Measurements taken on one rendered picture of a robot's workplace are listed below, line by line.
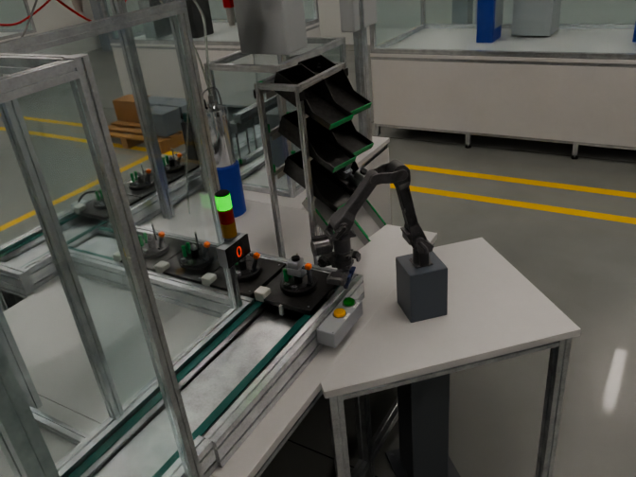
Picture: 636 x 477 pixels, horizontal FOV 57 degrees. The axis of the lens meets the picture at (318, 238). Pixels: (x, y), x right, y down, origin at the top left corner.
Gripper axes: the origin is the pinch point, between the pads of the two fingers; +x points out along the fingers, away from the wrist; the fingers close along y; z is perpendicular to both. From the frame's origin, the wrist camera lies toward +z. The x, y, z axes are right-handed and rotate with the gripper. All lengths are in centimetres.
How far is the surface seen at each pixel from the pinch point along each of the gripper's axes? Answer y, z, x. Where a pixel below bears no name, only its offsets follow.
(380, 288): -26.0, -4.1, 19.7
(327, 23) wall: -929, 368, 67
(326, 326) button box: 14.7, 2.1, 9.7
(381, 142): -186, 43, 20
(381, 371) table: 19.9, -17.9, 19.8
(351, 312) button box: 5.0, -3.3, 9.8
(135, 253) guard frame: 80, 11, -55
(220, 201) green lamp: 15, 34, -34
